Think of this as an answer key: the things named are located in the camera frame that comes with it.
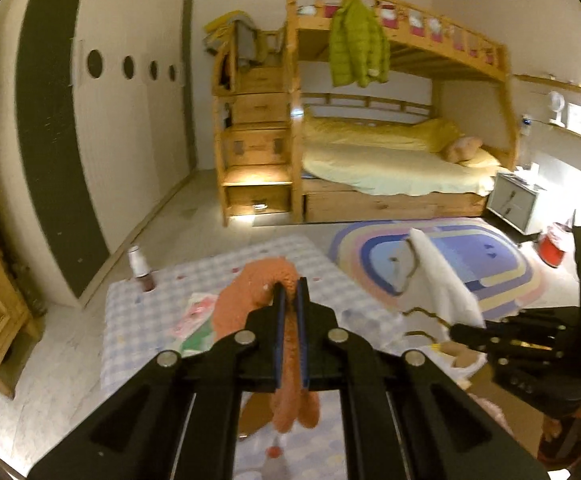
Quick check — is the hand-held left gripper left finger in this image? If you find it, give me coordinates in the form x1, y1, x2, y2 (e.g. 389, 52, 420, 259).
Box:
28, 283, 291, 480

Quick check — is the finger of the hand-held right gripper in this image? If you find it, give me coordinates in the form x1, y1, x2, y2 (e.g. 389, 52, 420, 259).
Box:
449, 323, 567, 359
471, 309, 579, 342

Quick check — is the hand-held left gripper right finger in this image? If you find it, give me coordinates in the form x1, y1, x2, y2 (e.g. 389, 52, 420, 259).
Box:
295, 278, 551, 480

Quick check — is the orange fuzzy cloth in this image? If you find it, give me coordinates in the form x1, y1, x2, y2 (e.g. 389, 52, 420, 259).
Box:
212, 256, 321, 435

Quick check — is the white cloth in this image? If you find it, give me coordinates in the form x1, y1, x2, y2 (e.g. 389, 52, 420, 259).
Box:
403, 227, 485, 342

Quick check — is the person's right hand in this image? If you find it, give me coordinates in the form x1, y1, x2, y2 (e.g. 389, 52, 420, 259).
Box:
540, 400, 581, 461

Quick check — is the brown paper bag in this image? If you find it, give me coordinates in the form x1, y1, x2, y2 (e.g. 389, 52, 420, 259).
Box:
435, 340, 489, 391

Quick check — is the red bucket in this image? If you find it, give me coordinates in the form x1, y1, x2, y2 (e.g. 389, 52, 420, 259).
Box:
535, 225, 576, 269

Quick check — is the rainbow oval rug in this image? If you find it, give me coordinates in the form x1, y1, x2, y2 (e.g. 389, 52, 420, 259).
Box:
329, 217, 549, 314

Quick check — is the pink and green flat packet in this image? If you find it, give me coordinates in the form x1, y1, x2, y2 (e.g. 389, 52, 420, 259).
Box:
170, 292, 222, 356

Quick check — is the grey nightstand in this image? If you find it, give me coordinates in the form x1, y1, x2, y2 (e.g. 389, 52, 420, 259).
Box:
485, 170, 549, 235

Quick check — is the checkered padded mat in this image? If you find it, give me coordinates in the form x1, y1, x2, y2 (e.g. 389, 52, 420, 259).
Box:
101, 234, 407, 480

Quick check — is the wooden bunk bed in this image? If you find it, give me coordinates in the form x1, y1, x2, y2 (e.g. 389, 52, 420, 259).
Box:
285, 0, 521, 225

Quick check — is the small bottle with white cap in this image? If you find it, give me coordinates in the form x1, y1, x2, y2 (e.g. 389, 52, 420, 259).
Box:
128, 246, 156, 294

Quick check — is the tan plush toy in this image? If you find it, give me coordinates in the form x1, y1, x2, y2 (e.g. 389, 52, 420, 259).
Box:
443, 136, 484, 165

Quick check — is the yellow duvet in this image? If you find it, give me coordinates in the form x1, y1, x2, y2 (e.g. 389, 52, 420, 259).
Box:
300, 115, 504, 197

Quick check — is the wooden stair drawer unit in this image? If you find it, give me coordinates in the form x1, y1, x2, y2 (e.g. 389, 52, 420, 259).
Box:
212, 30, 304, 229

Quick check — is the small white fan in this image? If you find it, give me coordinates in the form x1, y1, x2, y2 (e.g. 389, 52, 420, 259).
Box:
547, 91, 569, 129

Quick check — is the white wardrobe with dark stripe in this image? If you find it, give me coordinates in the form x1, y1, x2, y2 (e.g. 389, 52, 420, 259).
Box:
0, 0, 199, 309

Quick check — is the green puffer jacket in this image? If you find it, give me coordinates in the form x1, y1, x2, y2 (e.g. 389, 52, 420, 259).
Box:
327, 0, 391, 89

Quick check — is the pile of clothes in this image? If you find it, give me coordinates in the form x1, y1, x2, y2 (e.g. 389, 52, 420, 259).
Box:
204, 10, 272, 69

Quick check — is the pink patterned bunk bedding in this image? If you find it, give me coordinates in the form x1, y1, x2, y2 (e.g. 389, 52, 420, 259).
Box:
297, 2, 501, 66

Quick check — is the long wall-mounted desk shelf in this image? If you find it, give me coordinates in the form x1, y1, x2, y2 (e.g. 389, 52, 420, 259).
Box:
520, 115, 581, 152

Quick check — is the wooden wall shelf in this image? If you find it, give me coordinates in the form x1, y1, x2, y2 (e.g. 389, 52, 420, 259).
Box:
513, 74, 581, 95

